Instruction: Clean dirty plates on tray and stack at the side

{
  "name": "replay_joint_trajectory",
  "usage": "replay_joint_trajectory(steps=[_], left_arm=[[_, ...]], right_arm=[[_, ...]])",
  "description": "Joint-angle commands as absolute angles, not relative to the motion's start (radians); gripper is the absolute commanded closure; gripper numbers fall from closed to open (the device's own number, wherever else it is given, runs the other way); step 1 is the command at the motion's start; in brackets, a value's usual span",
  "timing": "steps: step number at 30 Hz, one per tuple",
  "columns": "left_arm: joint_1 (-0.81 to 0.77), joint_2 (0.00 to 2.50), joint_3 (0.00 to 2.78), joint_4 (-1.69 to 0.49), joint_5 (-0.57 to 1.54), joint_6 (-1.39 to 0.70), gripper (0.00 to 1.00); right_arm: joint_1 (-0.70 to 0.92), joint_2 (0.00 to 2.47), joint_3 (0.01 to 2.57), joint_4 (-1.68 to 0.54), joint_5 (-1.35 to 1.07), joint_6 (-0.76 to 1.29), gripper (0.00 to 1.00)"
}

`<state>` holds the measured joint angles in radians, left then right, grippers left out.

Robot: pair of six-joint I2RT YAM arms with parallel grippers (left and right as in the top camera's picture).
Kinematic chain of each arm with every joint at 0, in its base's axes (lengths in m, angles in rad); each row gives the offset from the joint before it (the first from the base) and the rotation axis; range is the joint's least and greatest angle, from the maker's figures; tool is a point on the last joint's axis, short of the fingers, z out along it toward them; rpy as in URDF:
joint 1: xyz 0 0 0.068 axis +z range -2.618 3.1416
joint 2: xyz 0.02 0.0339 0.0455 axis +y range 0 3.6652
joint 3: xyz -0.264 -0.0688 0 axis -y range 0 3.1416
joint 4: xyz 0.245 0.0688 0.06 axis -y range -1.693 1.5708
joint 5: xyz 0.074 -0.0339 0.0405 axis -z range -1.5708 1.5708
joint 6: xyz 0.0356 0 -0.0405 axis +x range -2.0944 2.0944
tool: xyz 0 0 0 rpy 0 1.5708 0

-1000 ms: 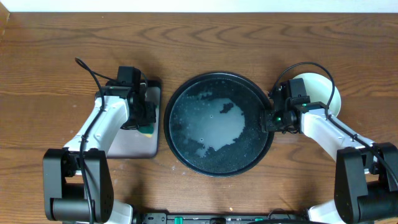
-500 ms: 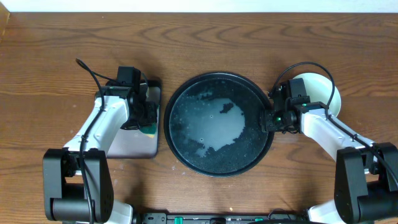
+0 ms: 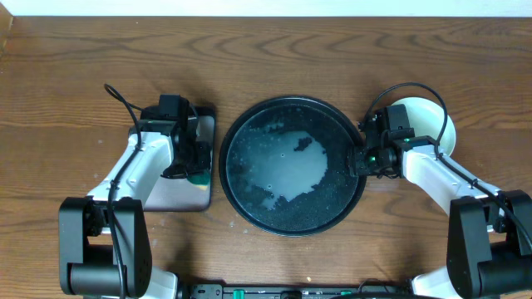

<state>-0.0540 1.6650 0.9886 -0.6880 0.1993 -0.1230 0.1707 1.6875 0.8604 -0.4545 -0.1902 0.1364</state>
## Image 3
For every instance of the mint green plate front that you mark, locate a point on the mint green plate front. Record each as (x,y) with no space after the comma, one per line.
(426,118)

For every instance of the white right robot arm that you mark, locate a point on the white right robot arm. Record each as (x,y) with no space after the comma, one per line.
(489,232)

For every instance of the round black tray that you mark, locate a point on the round black tray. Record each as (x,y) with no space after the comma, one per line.
(283,166)

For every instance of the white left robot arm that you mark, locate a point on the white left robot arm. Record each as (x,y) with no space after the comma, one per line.
(104,247)

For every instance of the grey rectangular tray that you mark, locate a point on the grey rectangular tray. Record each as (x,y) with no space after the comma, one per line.
(178,195)

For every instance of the black rail with green clips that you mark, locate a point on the black rail with green clips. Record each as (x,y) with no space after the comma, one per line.
(219,289)

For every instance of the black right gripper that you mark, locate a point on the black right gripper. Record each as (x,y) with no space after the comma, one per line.
(357,164)

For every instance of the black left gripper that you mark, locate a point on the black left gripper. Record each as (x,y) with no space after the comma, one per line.
(204,152)

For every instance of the green sponge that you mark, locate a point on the green sponge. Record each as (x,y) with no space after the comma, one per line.
(200,180)

